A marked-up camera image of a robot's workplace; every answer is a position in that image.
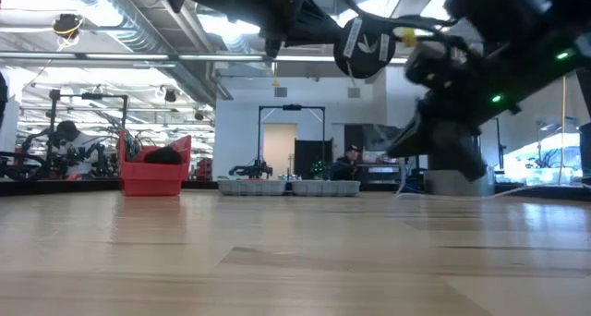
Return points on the grey round base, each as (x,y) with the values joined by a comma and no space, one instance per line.
(459,186)

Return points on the grey plastic tray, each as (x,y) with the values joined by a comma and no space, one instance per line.
(325,188)
(251,188)

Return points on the grey wall vent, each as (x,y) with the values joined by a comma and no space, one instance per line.
(281,92)
(353,93)

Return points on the blue object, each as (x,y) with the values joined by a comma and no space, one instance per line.
(411,186)

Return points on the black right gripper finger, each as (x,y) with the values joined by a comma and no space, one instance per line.
(457,149)
(413,138)

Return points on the long ceiling light bar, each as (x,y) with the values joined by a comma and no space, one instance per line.
(124,57)

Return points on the black post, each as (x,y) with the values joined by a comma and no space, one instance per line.
(585,154)

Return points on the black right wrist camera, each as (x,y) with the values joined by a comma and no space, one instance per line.
(434,66)

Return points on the black background robot arm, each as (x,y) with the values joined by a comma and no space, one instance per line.
(251,169)

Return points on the person at robot station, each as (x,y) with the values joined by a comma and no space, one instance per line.
(74,145)

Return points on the red plastic bin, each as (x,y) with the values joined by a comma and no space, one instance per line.
(152,179)

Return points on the black gantry frame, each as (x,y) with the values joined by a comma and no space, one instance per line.
(292,107)

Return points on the black robot station frame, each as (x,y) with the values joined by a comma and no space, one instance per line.
(92,96)

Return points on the yellow hanging marker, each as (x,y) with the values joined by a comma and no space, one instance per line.
(275,81)

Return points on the black rounded object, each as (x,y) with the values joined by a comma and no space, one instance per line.
(162,156)

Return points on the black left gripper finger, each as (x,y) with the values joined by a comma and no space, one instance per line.
(314,29)

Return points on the seated person with cap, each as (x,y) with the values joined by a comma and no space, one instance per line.
(346,166)

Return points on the black ceiling spotlight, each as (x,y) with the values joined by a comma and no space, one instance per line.
(170,96)

